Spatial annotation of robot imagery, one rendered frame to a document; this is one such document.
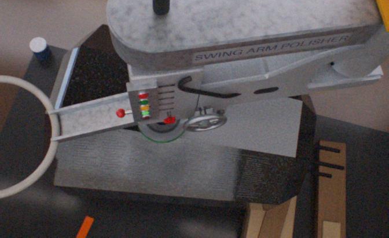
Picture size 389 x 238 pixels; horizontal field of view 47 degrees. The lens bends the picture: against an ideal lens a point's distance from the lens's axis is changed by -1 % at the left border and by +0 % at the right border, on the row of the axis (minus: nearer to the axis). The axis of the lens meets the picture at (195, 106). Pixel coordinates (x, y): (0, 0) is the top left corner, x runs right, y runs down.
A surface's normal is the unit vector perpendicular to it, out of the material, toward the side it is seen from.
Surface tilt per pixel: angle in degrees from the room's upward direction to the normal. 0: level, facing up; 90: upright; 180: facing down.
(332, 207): 0
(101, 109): 16
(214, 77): 4
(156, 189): 45
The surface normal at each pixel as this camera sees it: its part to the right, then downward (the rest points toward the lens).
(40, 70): 0.07, -0.32
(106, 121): -0.20, -0.27
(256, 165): -0.06, 0.44
